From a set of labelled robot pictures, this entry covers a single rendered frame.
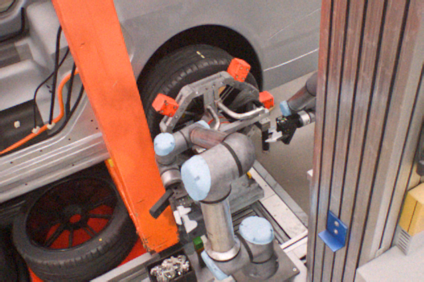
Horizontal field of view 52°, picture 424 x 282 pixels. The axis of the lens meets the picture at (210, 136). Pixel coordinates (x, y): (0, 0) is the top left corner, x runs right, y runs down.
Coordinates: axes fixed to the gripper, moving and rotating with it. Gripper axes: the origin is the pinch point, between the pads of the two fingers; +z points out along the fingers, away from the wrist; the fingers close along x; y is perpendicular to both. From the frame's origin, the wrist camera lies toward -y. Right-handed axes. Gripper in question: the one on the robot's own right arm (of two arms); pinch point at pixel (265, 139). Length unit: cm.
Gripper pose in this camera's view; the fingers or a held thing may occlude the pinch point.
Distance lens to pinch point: 217.9
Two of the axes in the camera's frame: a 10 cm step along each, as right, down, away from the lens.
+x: 4.6, 5.5, -7.0
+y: -1.2, -7.4, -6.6
